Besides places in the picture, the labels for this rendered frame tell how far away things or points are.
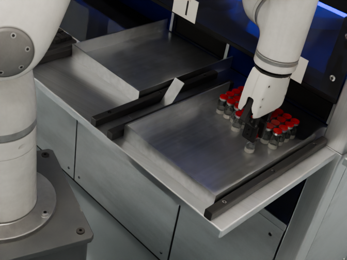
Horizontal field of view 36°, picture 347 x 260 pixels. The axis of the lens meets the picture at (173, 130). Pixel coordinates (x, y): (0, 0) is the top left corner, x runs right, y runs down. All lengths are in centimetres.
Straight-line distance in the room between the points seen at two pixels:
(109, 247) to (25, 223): 114
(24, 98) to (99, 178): 123
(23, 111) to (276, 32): 46
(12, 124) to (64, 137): 131
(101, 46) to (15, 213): 65
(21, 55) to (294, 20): 49
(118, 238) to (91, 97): 96
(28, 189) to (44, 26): 33
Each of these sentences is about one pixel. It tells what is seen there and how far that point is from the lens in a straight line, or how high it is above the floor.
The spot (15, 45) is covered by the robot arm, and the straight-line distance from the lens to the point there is 70.
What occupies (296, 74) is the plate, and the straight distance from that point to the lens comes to 125.
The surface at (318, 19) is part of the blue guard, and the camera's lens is 119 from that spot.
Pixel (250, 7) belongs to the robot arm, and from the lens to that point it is 105.
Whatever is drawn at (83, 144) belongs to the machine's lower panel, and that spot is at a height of 31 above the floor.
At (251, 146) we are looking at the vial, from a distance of 115.
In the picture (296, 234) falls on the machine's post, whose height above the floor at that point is 60.
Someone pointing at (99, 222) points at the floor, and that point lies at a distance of 216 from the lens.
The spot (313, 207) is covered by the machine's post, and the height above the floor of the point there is 71.
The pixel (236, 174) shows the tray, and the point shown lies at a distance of 110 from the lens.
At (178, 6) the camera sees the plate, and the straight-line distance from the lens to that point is 144.
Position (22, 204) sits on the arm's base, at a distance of 95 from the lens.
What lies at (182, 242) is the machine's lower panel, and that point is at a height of 25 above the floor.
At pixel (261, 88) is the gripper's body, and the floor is 106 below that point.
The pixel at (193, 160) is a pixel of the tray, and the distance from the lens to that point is 110.
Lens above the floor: 157
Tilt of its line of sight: 36 degrees down
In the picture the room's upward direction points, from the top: 11 degrees clockwise
